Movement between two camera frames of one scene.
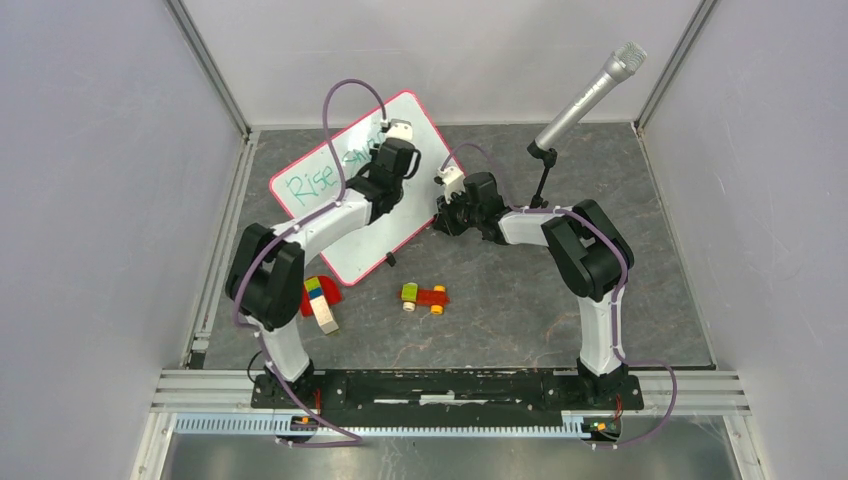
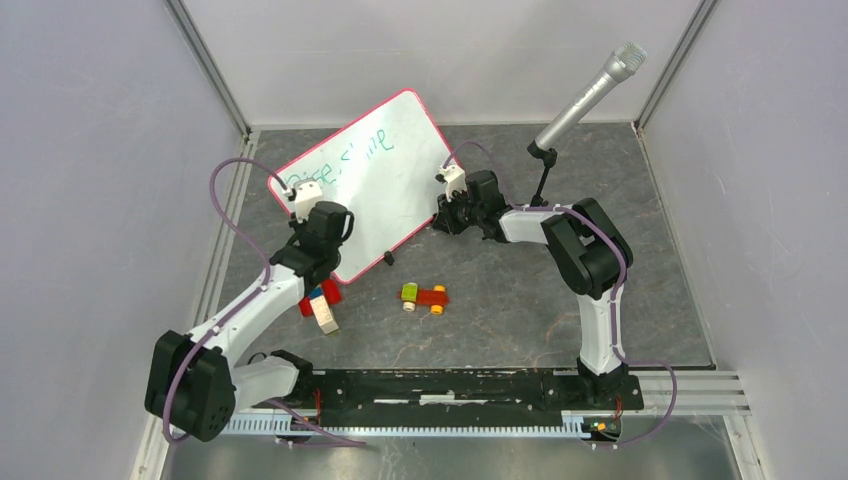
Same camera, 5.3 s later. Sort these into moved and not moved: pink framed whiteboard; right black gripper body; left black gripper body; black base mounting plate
Moved: left black gripper body
Not moved: black base mounting plate; right black gripper body; pink framed whiteboard
